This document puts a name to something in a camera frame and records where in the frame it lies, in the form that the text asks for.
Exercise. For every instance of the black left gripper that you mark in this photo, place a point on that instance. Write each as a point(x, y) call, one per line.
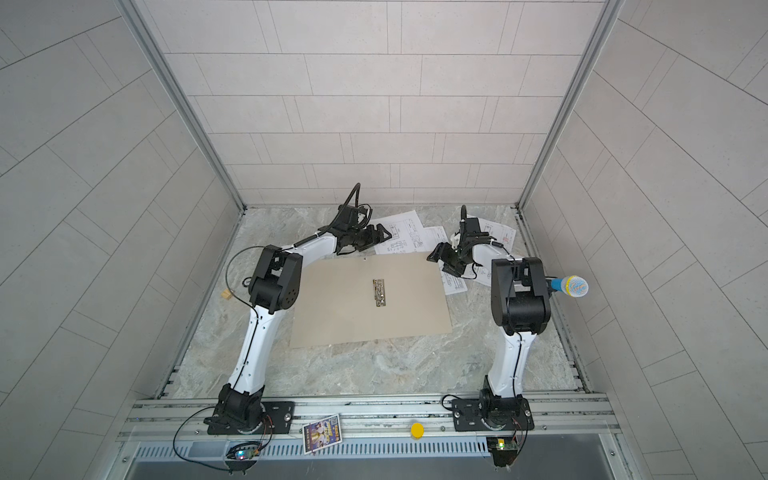
point(371, 240)

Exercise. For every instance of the red-stamped technical drawing sheet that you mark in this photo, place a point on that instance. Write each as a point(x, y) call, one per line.
point(502, 238)

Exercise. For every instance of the aluminium corner frame post right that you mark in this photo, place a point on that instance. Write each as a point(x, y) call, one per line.
point(599, 36)

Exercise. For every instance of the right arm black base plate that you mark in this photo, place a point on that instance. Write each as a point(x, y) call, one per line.
point(492, 415)

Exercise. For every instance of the colourful printed card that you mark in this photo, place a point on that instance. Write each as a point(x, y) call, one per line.
point(321, 434)

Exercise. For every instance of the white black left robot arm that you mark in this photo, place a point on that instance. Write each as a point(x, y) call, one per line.
point(273, 289)

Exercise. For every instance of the aluminium front rail frame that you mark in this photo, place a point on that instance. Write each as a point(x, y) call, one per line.
point(372, 427)

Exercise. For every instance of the right circuit board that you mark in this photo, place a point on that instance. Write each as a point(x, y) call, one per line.
point(503, 450)

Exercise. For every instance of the beige cardboard folder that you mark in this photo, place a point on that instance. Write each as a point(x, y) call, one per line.
point(336, 300)

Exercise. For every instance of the aluminium corner frame post left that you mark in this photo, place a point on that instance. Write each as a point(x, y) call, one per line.
point(168, 81)

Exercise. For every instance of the metal folder clip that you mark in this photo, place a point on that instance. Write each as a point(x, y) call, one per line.
point(379, 292)

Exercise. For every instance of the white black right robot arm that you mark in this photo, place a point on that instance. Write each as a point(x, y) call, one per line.
point(520, 307)

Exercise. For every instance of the left green circuit board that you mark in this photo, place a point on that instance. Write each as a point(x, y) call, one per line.
point(247, 451)

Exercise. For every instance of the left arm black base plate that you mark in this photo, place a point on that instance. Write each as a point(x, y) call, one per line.
point(275, 417)

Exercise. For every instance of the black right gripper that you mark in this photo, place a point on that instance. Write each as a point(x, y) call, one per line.
point(445, 250)

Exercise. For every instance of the aluminium corner frame post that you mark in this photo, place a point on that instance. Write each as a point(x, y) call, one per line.
point(599, 36)
point(168, 81)

